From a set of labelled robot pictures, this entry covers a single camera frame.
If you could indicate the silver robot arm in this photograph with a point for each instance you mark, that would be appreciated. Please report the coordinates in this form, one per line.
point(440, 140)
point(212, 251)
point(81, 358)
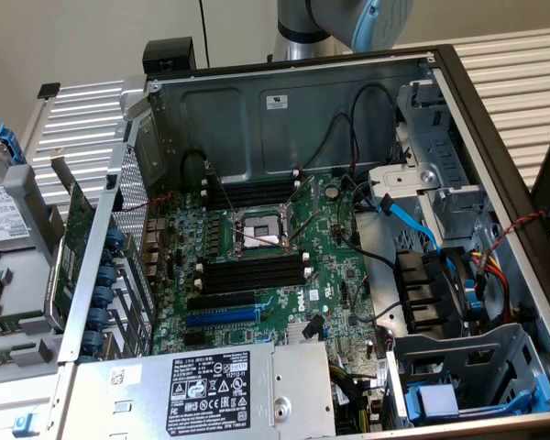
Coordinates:
point(302, 27)

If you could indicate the CPU socket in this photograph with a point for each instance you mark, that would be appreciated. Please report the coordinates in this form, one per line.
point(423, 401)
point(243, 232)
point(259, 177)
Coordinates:
point(261, 229)

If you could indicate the thin metal locking lever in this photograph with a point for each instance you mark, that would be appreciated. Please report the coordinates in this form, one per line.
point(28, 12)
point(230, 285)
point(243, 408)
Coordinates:
point(221, 190)
point(308, 227)

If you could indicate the round coin battery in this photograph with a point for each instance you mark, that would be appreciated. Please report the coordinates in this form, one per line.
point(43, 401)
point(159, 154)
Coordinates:
point(333, 191)

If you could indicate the green motherboard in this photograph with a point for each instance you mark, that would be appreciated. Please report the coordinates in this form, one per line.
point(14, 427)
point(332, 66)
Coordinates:
point(330, 275)

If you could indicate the long black expansion slot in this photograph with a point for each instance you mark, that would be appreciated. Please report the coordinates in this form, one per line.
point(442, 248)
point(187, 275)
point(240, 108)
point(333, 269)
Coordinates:
point(222, 301)

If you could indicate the open PC case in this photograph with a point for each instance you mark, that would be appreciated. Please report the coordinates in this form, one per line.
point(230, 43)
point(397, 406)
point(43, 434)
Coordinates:
point(302, 114)

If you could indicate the blue expansion slot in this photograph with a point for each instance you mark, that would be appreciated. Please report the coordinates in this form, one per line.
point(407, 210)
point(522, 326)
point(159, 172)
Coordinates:
point(222, 317)

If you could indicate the silver finned heatsink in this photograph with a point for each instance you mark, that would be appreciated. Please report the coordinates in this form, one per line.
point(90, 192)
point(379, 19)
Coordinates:
point(298, 333)

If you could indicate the large silver port block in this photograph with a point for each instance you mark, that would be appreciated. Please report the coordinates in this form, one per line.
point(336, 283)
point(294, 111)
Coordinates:
point(158, 226)
point(155, 247)

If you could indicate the short black expansion slot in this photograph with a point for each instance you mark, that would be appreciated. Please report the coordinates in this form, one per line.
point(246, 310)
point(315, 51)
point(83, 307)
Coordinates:
point(194, 339)

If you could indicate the black case fan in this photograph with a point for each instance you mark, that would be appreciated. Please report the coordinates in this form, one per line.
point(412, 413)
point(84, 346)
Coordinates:
point(421, 289)

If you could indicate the blue card retention clip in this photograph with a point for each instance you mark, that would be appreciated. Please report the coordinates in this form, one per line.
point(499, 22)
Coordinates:
point(106, 275)
point(103, 296)
point(92, 341)
point(114, 240)
point(98, 318)

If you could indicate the silver disk bay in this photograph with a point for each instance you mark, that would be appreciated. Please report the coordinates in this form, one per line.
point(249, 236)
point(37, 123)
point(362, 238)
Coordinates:
point(444, 151)

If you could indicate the green graphics card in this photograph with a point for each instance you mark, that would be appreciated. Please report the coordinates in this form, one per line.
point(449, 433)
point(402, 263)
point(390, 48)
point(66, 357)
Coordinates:
point(75, 229)

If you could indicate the silver power supply unit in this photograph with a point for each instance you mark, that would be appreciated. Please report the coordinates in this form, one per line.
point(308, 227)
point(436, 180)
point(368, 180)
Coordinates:
point(142, 399)

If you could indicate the blue disk caddy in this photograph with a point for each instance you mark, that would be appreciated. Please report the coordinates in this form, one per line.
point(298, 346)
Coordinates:
point(435, 401)

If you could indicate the grey parts rack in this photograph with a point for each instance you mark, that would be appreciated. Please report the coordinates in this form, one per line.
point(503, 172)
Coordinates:
point(32, 275)

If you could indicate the grey disk bay cage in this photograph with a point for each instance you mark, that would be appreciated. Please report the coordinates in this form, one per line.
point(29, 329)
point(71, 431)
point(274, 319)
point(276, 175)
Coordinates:
point(486, 362)

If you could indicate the black table end cap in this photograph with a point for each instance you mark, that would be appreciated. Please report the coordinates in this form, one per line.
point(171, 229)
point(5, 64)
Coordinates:
point(48, 90)

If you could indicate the silver hard disk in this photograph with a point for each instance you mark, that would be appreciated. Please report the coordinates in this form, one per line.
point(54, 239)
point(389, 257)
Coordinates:
point(0, 211)

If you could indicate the blue plastic latch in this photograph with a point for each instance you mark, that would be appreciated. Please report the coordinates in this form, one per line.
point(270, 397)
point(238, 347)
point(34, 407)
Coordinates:
point(25, 424)

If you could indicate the blue disk bracket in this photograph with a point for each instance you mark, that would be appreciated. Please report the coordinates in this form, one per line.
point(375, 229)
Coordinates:
point(9, 142)

